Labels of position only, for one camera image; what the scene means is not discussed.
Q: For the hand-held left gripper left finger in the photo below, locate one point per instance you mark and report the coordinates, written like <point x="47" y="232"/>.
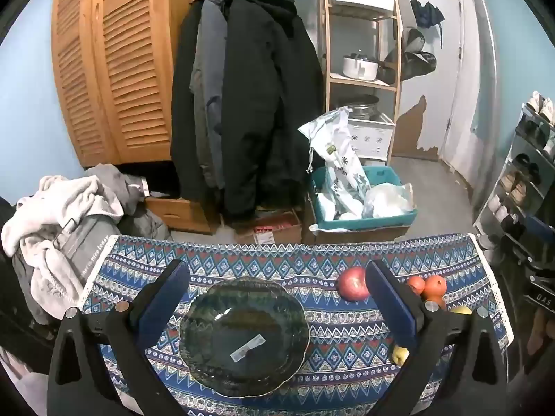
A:
<point x="162" y="299"/>

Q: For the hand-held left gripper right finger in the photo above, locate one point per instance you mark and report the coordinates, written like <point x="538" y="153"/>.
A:
<point x="390" y="307"/>

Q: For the small orange tangerine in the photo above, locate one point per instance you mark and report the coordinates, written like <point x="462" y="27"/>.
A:
<point x="416" y="285"/>
<point x="439" y="300"/>

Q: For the large red apple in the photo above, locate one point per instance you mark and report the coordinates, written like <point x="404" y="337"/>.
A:
<point x="352" y="285"/>

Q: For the yellow-green apple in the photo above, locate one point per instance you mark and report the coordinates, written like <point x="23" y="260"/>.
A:
<point x="399" y="355"/>
<point x="460" y="310"/>

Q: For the large orange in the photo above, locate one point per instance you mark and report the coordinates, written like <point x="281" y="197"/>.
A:
<point x="435" y="286"/>

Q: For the dark green glass bowl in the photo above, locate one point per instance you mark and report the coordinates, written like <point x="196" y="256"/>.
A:
<point x="243" y="325"/>

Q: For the blue patterned tablecloth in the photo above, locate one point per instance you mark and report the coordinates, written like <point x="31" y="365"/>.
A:
<point x="338" y="346"/>

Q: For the dark grey garment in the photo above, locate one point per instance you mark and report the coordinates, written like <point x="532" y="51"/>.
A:
<point x="143" y="225"/>

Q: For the wooden drawer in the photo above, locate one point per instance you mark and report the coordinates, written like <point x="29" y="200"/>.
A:
<point x="177" y="214"/>

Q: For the grey printed garment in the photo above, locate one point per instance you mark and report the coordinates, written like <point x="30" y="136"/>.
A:
<point x="82" y="242"/>

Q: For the clear plastic bag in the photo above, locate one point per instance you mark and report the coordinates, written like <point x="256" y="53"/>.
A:
<point x="388" y="201"/>

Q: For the group of shoes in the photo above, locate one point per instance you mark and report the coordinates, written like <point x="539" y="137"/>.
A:
<point x="516" y="186"/>

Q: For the small cardboard box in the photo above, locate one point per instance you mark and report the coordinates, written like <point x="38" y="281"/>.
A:
<point x="269" y="236"/>

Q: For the teal plastic basket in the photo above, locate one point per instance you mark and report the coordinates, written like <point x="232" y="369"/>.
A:
<point x="381" y="175"/>

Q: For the white fleece garment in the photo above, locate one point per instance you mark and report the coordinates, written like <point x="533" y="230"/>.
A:
<point x="56" y="208"/>

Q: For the white printed sack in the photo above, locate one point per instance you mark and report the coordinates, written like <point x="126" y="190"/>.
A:
<point x="342" y="169"/>

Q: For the shoe rack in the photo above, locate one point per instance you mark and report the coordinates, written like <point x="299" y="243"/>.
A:
<point x="518" y="134"/>

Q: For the metal steamer pot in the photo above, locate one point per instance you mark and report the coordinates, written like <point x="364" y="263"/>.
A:
<point x="362" y="110"/>

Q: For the grey jacket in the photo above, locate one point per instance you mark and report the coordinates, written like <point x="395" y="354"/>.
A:
<point x="208" y="95"/>

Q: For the black coat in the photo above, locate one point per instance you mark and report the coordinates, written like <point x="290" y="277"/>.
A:
<point x="260" y="95"/>

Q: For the tall white panel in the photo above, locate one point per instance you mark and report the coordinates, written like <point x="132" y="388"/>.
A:
<point x="481" y="73"/>

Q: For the white door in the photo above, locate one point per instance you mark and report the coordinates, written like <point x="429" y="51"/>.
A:
<point x="451" y="73"/>

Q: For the white cooking pot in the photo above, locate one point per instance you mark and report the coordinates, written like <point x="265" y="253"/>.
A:
<point x="357" y="67"/>

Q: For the dark cap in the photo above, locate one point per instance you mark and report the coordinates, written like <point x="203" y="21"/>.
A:
<point x="418" y="65"/>

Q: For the wooden louvered wardrobe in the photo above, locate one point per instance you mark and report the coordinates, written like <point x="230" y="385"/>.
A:
<point x="130" y="52"/>

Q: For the wooden shelf rack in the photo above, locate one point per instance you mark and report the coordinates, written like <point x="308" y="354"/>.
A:
<point x="326" y="52"/>

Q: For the grey cap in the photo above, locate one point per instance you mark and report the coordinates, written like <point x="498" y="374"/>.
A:
<point x="414" y="41"/>

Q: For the dark folded umbrella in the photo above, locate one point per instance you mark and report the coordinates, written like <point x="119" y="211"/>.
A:
<point x="427" y="13"/>

